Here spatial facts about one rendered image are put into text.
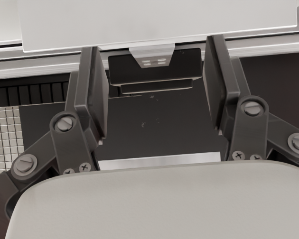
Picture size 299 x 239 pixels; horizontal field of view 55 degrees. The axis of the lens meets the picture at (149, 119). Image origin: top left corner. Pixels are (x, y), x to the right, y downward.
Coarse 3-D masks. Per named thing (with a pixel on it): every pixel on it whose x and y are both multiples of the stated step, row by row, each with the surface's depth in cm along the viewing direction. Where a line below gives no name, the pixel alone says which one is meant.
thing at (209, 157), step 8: (208, 152) 19; (216, 152) 19; (104, 160) 19; (112, 160) 19; (120, 160) 19; (128, 160) 19; (136, 160) 19; (144, 160) 19; (152, 160) 19; (160, 160) 19; (168, 160) 19; (176, 160) 19; (184, 160) 19; (192, 160) 19; (200, 160) 19; (208, 160) 19; (216, 160) 19; (104, 168) 19; (112, 168) 19; (120, 168) 19
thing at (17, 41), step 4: (8, 40) 17; (12, 40) 17; (16, 40) 17; (20, 40) 17; (0, 44) 18; (4, 44) 18; (8, 44) 18; (12, 44) 19; (16, 44) 19; (20, 44) 19; (0, 48) 19; (4, 48) 19; (8, 48) 19; (12, 48) 20; (16, 48) 20; (20, 48) 20
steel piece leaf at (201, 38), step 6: (204, 36) 20; (138, 42) 20; (144, 42) 20; (150, 42) 20; (156, 42) 21; (162, 42) 21; (168, 42) 21; (174, 42) 21; (180, 42) 21; (102, 48) 21; (108, 48) 21; (114, 48) 22
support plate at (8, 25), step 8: (0, 0) 10; (8, 0) 11; (16, 0) 11; (296, 0) 14; (0, 8) 11; (8, 8) 11; (16, 8) 11; (0, 16) 12; (8, 16) 12; (16, 16) 12; (0, 24) 14; (8, 24) 14; (16, 24) 14; (0, 32) 15; (8, 32) 15; (16, 32) 15; (0, 40) 17
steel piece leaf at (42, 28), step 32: (32, 0) 9; (64, 0) 9; (96, 0) 9; (128, 0) 9; (160, 0) 9; (192, 0) 9; (224, 0) 9; (256, 0) 9; (288, 0) 9; (32, 32) 9; (64, 32) 9; (96, 32) 9; (128, 32) 9; (160, 32) 9; (192, 32) 9; (224, 32) 9
